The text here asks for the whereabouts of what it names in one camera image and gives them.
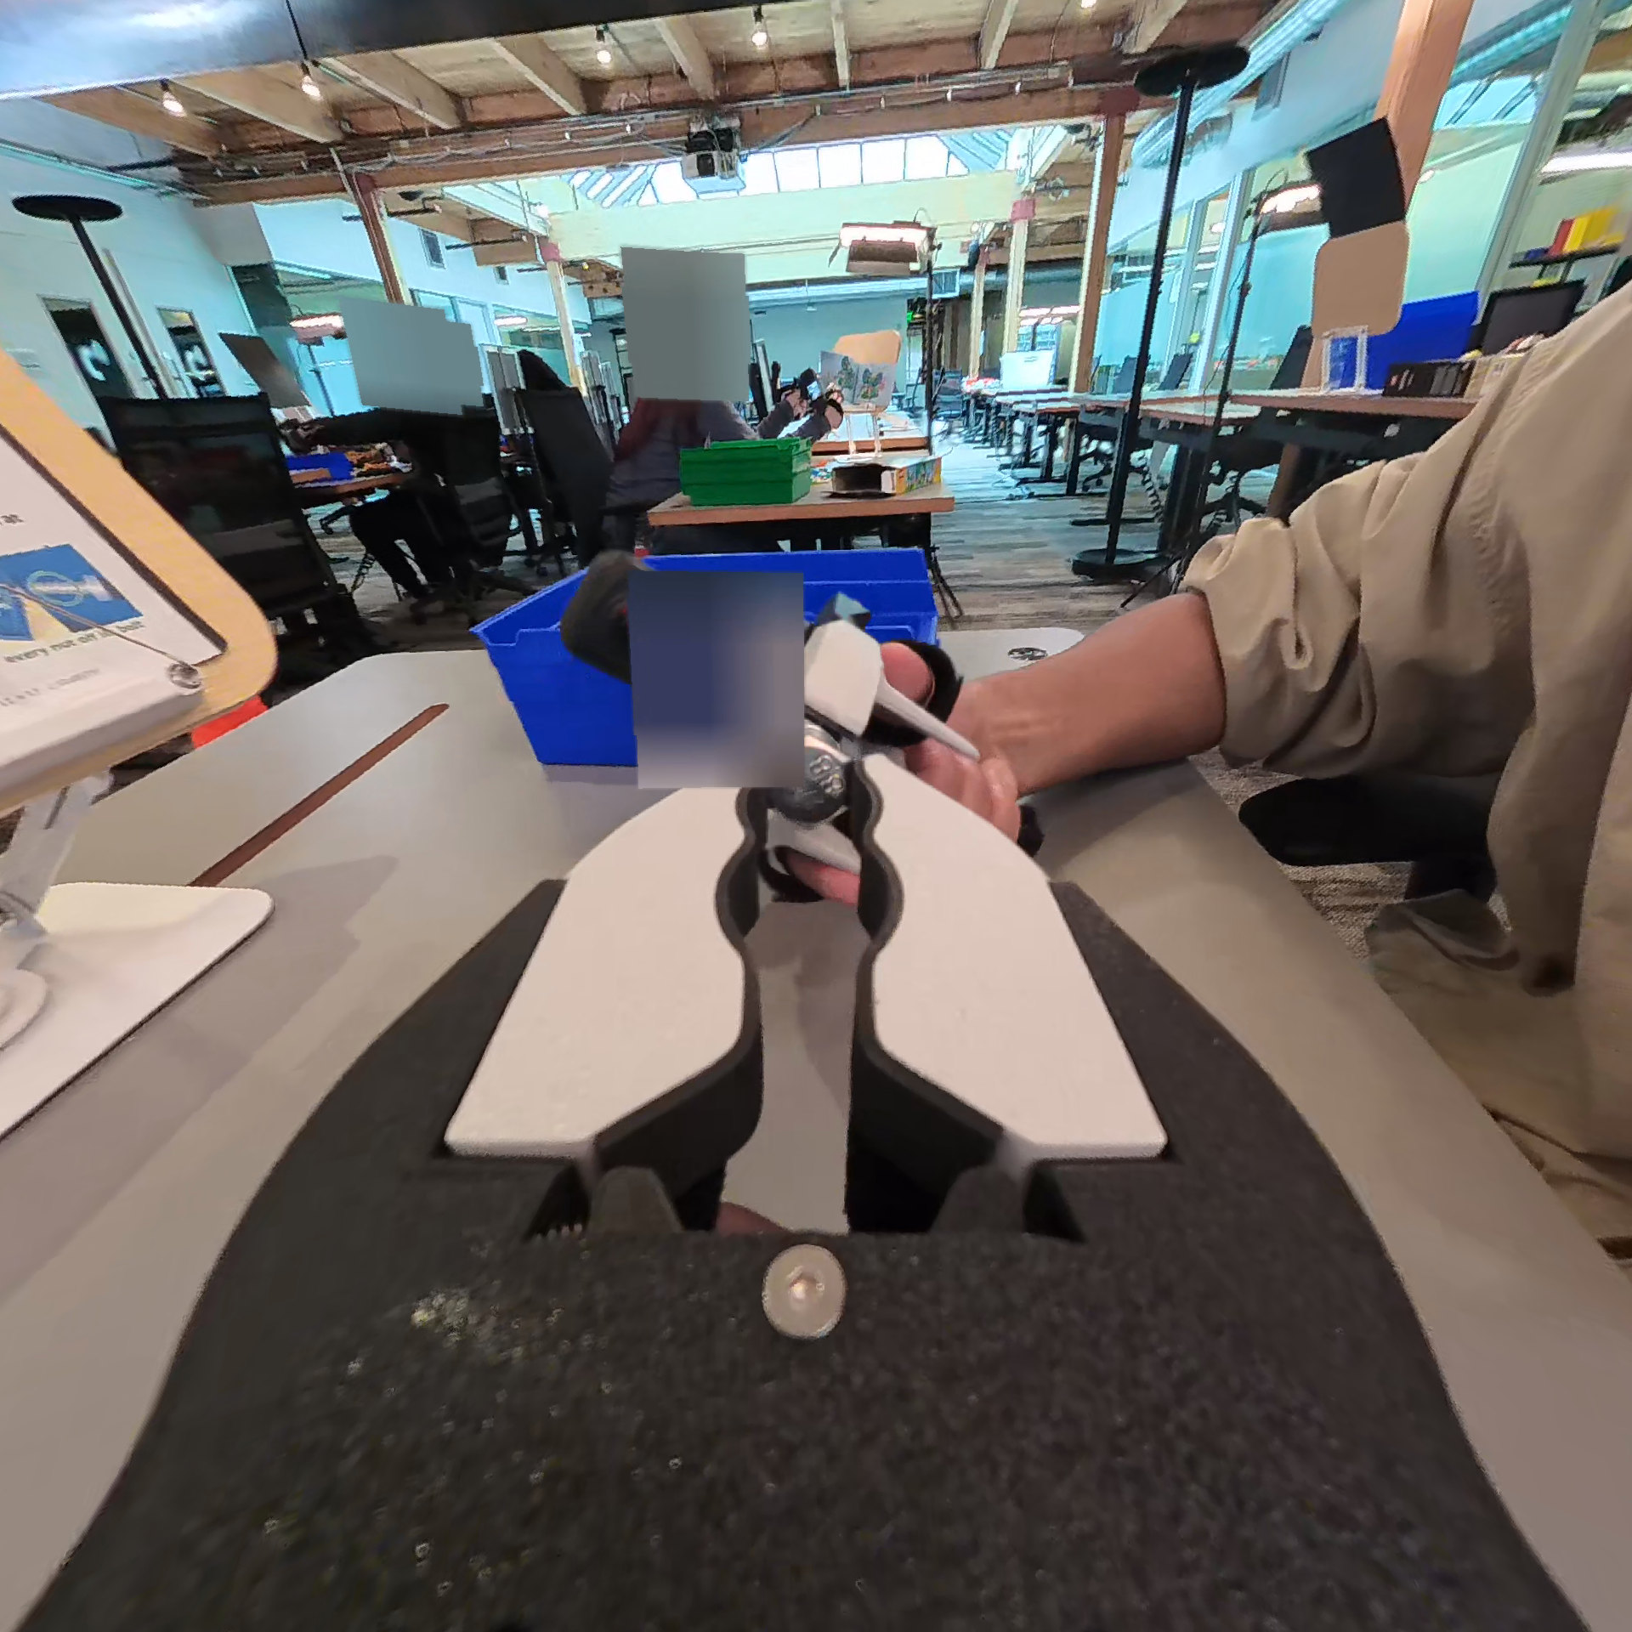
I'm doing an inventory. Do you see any person's right hand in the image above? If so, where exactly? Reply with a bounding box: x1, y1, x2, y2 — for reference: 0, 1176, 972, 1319
776, 639, 1042, 911

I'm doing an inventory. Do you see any green crate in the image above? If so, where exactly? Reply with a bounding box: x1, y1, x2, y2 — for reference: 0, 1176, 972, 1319
677, 437, 820, 509

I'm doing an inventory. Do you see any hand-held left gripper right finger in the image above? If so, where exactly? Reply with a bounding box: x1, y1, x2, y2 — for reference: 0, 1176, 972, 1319
850, 750, 1172, 1203

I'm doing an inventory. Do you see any black mesh office chair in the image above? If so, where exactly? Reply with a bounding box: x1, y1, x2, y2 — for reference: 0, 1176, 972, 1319
102, 395, 364, 671

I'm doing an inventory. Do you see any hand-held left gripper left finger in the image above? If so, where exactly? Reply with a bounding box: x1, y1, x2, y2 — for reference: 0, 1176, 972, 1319
445, 781, 770, 1203

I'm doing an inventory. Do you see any blue bin with black divider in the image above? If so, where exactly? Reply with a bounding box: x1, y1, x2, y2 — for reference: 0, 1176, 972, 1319
471, 546, 943, 772

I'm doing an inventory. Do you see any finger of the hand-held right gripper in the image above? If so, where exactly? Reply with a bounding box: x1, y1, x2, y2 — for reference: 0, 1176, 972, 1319
803, 618, 987, 768
762, 807, 875, 878

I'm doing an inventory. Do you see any black floor lamp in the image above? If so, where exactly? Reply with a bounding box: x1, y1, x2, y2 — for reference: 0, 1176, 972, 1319
12, 191, 171, 400
1069, 45, 1254, 589

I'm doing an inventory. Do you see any instruction board on white stand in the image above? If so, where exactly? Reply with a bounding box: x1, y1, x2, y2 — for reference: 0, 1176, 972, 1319
0, 348, 280, 1143

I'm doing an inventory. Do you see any steel hex bolt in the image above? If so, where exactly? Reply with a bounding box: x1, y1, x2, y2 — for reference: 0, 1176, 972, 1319
780, 725, 861, 824

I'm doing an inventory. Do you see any wooden side table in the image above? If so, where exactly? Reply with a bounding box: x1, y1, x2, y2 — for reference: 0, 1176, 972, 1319
644, 482, 960, 556

